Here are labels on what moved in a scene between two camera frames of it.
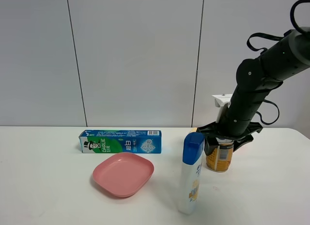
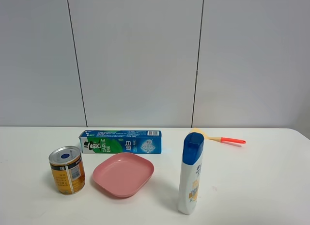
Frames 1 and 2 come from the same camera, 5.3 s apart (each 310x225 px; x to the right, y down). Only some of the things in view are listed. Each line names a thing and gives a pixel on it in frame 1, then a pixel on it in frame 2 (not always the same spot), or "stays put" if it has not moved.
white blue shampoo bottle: (191, 173) stays put
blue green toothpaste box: (148, 141) stays put
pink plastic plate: (123, 174) stays put
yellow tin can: (221, 160) to (69, 169)
